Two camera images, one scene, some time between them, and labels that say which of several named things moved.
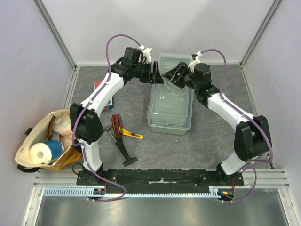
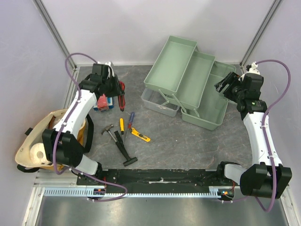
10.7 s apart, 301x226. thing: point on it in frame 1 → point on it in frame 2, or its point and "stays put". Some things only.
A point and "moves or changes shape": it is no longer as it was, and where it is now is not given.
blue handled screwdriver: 120,121 → 131,119
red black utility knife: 115,123 → 121,97
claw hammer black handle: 130,160 stays put
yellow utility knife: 126,133 → 144,137
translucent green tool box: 170,106 moves or changes shape
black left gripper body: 151,77 → 114,86
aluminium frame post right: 259,32 stays put
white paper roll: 40,154 stays put
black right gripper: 179,75 → 228,85
